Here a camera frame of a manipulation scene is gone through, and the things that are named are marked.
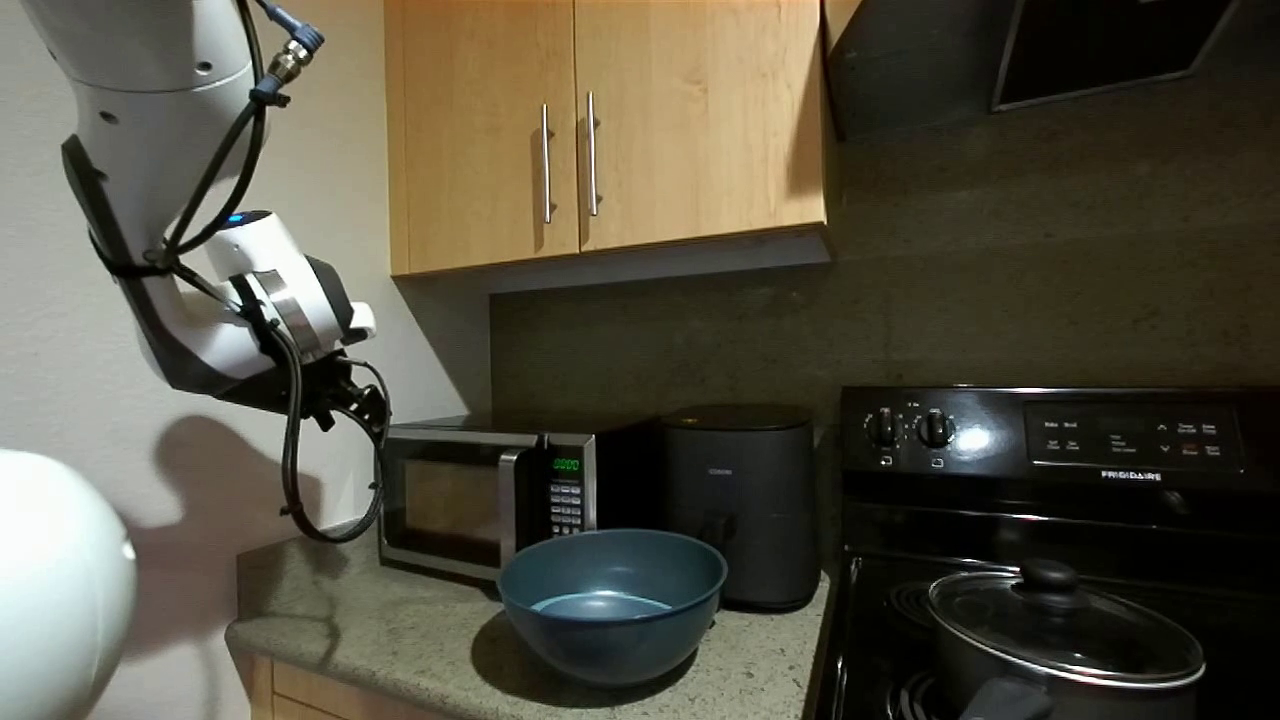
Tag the black microwave door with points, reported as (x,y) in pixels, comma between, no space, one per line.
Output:
(458,503)

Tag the pot with glass lid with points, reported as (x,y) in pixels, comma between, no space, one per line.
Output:
(1043,646)

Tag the blue mixing bowl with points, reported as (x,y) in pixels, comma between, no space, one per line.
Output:
(617,604)

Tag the wooden upper cabinet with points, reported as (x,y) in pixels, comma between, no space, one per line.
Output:
(588,140)

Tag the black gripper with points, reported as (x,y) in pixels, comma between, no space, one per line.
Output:
(344,389)

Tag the black air fryer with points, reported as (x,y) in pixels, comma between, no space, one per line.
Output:
(743,481)

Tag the black range hood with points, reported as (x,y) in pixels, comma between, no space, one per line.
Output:
(905,66)

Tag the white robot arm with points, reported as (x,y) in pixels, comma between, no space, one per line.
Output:
(169,127)

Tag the stainless steel microwave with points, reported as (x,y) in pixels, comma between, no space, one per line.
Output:
(571,481)

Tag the black electric stove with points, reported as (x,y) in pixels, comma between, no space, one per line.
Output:
(1164,497)

